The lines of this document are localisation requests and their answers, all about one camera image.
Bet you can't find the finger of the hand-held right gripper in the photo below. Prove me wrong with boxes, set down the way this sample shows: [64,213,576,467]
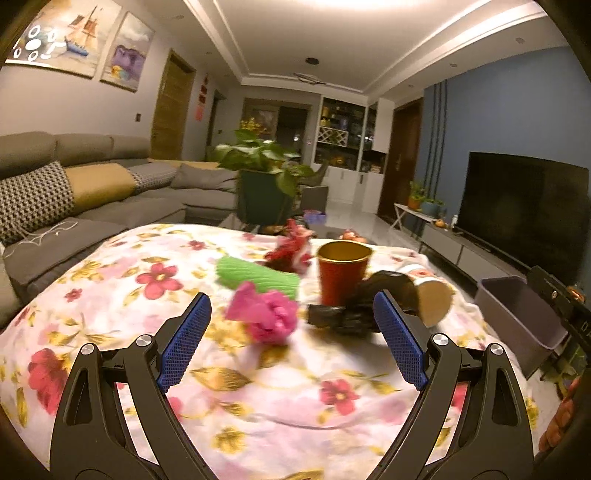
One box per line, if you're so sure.
[526,264,580,321]

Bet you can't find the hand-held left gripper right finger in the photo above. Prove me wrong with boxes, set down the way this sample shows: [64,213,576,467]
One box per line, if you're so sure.
[369,289,535,480]

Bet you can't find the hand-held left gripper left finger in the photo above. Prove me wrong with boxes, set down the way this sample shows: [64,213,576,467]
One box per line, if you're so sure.
[50,292,218,480]

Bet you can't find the grey plastic bin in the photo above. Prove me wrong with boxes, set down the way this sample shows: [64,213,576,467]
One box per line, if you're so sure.
[475,276,570,352]

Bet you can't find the beige paper cup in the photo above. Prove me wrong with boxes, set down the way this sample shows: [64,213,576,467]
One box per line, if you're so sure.
[397,264,455,328]

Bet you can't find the black plastic bag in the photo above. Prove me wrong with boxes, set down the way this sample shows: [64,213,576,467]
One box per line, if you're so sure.
[307,271,419,334]

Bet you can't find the red paper cup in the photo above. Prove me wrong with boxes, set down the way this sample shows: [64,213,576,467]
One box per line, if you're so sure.
[316,241,373,306]

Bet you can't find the pink plastic bag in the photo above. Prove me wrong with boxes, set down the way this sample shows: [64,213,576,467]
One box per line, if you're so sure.
[225,281,299,344]

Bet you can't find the green foam net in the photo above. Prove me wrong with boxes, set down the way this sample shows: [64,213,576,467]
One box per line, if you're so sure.
[216,256,302,301]

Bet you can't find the red wrapper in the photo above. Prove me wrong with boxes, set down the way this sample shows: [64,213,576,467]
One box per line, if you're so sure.
[264,218,315,273]

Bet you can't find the person's right hand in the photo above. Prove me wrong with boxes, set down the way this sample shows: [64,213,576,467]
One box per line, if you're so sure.
[539,376,583,457]

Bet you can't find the black television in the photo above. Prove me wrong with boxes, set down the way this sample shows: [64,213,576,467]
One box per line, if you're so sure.
[455,151,591,280]

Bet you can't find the floral printed blanket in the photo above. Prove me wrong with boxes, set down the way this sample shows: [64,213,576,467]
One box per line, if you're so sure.
[0,223,539,480]

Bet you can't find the grey television cabinet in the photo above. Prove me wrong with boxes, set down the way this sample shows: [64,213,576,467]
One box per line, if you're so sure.
[422,222,532,284]

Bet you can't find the white folding side table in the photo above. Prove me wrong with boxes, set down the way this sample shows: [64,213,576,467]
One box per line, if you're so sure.
[393,202,437,232]

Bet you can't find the grey sofa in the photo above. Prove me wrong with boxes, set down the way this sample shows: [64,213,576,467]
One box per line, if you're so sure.
[0,130,241,324]

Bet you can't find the white display cabinet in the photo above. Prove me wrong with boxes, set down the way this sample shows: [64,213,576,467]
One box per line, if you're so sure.
[311,96,393,204]

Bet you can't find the pothos in green planter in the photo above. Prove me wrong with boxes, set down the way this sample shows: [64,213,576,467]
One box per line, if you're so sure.
[215,129,317,227]

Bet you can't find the grey chair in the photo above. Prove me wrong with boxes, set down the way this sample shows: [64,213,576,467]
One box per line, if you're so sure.
[300,185,329,213]

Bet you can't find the grey cushion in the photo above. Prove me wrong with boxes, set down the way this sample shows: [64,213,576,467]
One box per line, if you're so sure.
[171,162,238,192]

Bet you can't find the small houndstooth cushion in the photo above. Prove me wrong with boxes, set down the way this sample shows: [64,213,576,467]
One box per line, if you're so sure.
[127,165,178,195]

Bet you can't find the dark wooden door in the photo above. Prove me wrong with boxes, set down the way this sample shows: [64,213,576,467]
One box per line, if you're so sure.
[376,97,424,217]

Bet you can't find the yellow cushion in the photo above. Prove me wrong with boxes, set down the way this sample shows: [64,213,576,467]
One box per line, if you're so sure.
[64,164,138,215]

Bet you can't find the large houndstooth cushion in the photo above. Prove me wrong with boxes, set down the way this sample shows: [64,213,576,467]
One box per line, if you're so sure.
[0,161,75,234]

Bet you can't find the light wooden door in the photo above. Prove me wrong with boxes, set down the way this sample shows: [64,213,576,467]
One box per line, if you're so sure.
[150,50,197,161]

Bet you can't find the glass sliding door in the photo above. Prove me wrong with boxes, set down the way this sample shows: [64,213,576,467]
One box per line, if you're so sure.
[242,98,311,153]

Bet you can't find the purple painting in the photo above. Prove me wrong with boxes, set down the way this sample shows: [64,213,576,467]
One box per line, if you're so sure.
[100,11,155,93]

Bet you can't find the sailboat painting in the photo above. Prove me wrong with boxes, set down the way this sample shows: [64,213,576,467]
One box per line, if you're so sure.
[4,0,122,79]

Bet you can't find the white cable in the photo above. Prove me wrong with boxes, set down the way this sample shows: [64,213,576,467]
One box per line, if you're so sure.
[4,220,79,252]

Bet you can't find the red wall hanging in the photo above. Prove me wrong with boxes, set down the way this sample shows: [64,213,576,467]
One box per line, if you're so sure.
[195,74,211,123]

